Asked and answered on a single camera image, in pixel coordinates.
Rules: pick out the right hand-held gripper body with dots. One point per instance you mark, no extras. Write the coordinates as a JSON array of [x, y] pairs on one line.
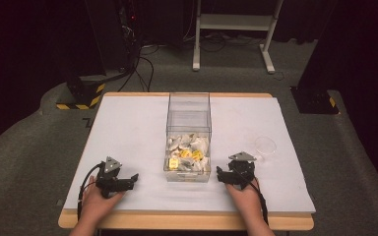
[[242, 170]]

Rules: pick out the black equipment rack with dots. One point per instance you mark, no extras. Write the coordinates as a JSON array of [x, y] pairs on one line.
[[127, 29]]

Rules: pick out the pile of wrapped candies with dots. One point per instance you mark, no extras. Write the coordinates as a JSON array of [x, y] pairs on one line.
[[187, 151]]

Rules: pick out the white table mat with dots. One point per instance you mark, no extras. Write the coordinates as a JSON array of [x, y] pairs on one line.
[[131, 137]]

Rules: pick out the person's right hand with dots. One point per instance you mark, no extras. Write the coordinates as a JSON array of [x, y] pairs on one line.
[[246, 200]]

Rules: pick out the person's left hand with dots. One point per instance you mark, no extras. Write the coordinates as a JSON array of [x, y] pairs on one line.
[[95, 204]]

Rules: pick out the white metal stand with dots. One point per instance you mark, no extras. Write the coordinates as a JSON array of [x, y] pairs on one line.
[[233, 21]]

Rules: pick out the wooden table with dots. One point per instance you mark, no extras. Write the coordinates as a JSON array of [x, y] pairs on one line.
[[183, 221]]

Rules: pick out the clear plastic box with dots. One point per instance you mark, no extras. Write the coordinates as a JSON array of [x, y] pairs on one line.
[[189, 111]]

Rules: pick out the black stand with striped base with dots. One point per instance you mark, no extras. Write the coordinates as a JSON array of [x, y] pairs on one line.
[[85, 88]]

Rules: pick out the black stand base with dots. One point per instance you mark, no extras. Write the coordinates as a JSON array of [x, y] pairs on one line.
[[313, 100]]

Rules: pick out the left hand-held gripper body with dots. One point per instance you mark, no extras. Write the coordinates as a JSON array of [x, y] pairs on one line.
[[111, 182]]

